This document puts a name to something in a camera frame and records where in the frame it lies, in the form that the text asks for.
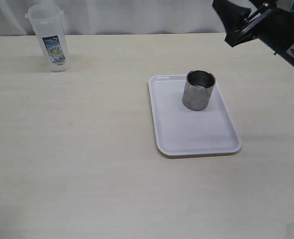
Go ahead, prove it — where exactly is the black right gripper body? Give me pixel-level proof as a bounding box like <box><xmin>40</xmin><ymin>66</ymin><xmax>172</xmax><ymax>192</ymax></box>
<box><xmin>225</xmin><ymin>0</ymin><xmax>294</xmax><ymax>57</ymax></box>

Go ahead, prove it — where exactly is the stainless steel cup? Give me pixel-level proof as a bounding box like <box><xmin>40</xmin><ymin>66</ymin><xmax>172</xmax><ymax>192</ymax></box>
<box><xmin>182</xmin><ymin>70</ymin><xmax>216</xmax><ymax>111</ymax></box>

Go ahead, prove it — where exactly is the clear plastic container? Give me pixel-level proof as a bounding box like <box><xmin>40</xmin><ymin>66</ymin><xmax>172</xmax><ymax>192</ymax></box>
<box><xmin>25</xmin><ymin>3</ymin><xmax>70</xmax><ymax>72</ymax></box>

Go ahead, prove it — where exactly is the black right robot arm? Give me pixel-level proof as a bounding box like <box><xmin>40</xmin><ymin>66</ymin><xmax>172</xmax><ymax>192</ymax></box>
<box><xmin>212</xmin><ymin>0</ymin><xmax>294</xmax><ymax>67</ymax></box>

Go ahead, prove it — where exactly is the white plastic tray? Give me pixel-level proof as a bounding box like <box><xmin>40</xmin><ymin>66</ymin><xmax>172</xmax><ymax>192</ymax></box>
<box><xmin>148</xmin><ymin>75</ymin><xmax>242</xmax><ymax>157</ymax></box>

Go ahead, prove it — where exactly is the white backdrop curtain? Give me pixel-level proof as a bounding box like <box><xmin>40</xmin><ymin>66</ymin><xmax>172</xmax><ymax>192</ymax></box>
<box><xmin>0</xmin><ymin>0</ymin><xmax>225</xmax><ymax>36</ymax></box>

